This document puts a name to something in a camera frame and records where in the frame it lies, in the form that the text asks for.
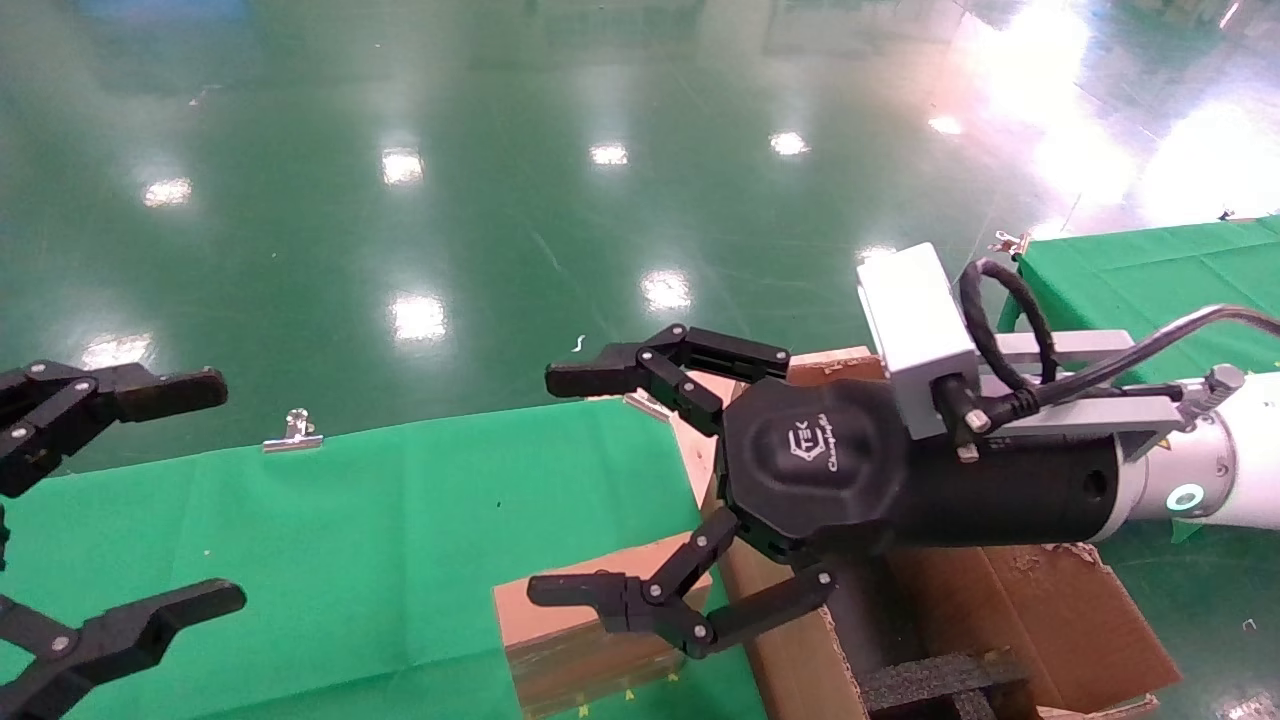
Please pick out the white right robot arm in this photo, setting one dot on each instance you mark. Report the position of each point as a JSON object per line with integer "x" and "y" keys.
{"x": 1250, "y": 450}

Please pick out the silver binder clip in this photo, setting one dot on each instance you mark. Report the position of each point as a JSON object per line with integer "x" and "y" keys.
{"x": 1012, "y": 243}
{"x": 295, "y": 438}
{"x": 645, "y": 405}

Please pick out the black foam insert block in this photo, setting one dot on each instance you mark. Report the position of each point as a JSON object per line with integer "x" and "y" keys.
{"x": 930, "y": 680}

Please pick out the large open cardboard carton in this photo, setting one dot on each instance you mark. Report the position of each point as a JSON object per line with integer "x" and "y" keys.
{"x": 1050, "y": 610}

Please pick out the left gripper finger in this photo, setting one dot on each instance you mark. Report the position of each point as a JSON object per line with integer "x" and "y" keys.
{"x": 130, "y": 630}
{"x": 150, "y": 392}

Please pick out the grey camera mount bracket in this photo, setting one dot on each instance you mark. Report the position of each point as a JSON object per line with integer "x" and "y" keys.
{"x": 1090, "y": 415}

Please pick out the green table cloth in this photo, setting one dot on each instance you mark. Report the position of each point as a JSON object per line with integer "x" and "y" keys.
{"x": 350, "y": 550}
{"x": 1150, "y": 280}

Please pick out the small brown cardboard box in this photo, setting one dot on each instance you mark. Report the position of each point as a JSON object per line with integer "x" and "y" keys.
{"x": 590, "y": 680}

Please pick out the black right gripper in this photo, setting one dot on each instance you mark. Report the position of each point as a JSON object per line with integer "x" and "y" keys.
{"x": 820, "y": 470}

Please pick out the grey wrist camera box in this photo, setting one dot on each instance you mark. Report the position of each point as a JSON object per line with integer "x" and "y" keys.
{"x": 915, "y": 320}

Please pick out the black foam carton liner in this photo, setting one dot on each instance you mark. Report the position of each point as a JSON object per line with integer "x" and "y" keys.
{"x": 880, "y": 620}

